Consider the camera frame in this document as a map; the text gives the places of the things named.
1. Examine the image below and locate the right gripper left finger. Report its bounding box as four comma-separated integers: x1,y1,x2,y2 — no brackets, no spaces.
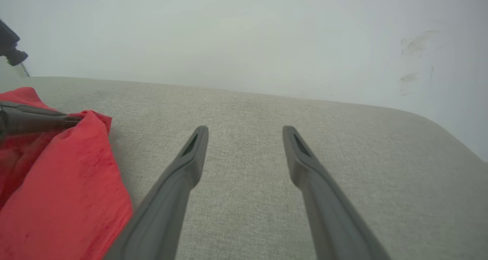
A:
103,125,209,260

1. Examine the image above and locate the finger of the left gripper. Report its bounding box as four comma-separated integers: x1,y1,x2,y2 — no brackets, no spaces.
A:
0,101,83,139

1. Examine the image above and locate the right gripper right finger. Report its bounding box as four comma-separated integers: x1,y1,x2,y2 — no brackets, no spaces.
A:
282,125,392,260

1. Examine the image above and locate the red white patterned garment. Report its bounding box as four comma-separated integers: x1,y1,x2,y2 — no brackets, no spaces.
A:
0,87,134,260

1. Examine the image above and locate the black knobbed device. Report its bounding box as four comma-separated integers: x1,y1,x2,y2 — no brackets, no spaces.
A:
0,19,29,67

